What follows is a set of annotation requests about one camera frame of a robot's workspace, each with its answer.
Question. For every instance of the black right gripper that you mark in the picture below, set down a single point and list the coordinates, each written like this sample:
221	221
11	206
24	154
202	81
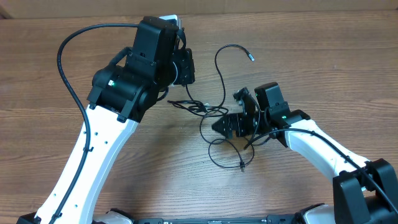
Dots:
246	112

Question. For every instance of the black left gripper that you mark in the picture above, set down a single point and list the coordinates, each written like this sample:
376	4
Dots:
185	57

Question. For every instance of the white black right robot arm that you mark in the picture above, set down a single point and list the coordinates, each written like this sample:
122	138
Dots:
364	191

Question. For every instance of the brown cardboard backdrop panel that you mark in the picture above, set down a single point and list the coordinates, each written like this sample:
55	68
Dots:
32	9

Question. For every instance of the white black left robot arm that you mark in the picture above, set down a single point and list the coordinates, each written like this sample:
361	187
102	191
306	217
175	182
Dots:
132	82

